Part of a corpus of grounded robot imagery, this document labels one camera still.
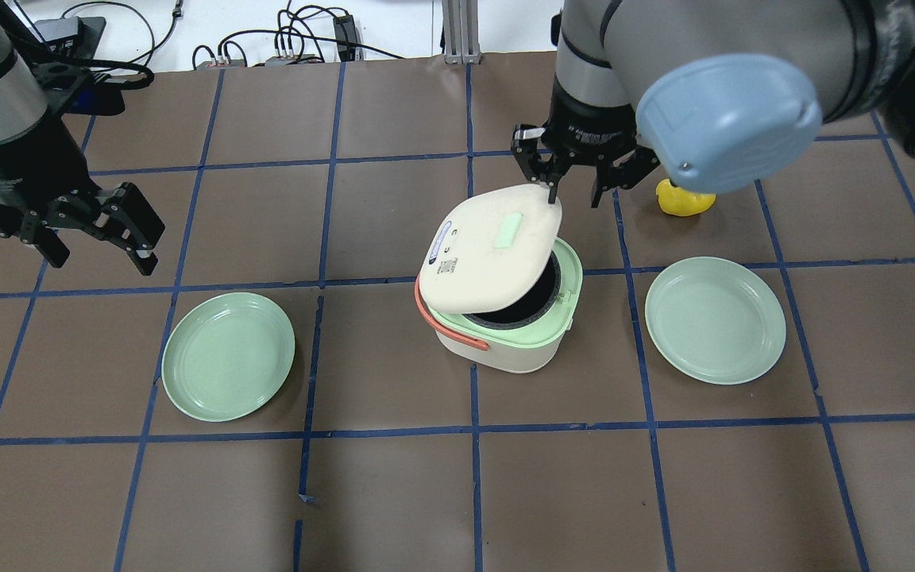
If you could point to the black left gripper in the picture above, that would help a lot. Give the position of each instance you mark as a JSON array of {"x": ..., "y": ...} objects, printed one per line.
[{"x": 6, "y": 172}]

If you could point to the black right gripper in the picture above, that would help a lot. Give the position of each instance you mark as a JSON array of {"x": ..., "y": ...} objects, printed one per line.
[{"x": 591, "y": 123}]

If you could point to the white green rice cooker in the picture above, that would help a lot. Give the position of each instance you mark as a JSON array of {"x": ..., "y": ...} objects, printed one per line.
[{"x": 499, "y": 274}]

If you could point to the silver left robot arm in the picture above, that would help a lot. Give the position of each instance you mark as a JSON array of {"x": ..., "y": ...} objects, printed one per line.
[{"x": 38, "y": 86}]

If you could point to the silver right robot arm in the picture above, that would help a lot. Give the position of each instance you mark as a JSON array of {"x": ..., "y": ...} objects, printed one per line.
[{"x": 718, "y": 93}]

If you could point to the yellow toy lemon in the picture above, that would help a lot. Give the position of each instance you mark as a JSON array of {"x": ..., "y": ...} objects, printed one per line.
[{"x": 674, "y": 200}]

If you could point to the green plate far side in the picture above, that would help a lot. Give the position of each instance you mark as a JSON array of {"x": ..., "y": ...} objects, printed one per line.
[{"x": 228, "y": 357}]

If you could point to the green plate near lemon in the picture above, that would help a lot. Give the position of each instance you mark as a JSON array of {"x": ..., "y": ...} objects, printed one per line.
[{"x": 715, "y": 321}]

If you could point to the brown paper table mat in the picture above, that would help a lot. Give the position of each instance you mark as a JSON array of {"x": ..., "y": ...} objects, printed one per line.
[{"x": 728, "y": 391}]

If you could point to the aluminium frame post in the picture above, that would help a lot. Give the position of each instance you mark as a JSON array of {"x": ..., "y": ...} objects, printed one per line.
[{"x": 460, "y": 32}]

